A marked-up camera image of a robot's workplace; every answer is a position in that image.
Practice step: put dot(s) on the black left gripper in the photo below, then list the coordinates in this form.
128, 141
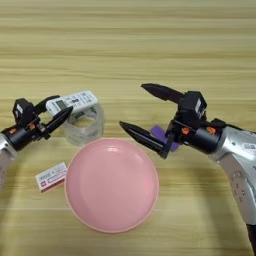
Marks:
21, 136

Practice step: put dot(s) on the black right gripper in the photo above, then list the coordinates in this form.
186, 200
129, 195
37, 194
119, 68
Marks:
203, 138

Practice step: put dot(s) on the purple rectangular block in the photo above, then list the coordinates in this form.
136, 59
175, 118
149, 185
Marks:
157, 131

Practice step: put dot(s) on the white remote control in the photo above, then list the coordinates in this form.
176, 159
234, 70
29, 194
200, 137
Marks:
78, 100

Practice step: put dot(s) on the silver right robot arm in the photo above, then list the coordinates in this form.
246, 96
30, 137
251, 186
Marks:
240, 156

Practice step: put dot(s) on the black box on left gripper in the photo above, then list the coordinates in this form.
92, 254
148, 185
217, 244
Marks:
23, 111

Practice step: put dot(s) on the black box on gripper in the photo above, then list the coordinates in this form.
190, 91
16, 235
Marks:
23, 111
191, 106

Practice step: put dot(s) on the clear tape roll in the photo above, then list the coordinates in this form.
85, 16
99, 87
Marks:
71, 135

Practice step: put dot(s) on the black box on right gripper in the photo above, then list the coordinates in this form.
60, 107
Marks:
191, 106

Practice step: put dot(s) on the small red white box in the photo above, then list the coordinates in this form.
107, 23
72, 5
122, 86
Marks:
50, 176

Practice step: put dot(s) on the pink round plate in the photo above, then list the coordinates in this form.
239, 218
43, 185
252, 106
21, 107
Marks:
113, 186

